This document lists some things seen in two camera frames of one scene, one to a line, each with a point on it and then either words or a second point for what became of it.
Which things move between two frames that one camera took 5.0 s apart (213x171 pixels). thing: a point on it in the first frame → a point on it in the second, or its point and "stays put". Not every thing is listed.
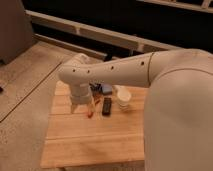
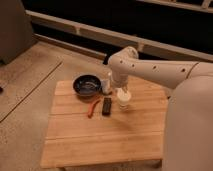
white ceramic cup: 123,95 stays put
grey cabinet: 16,30 stays put
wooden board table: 73,139 stays put
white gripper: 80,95 → 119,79
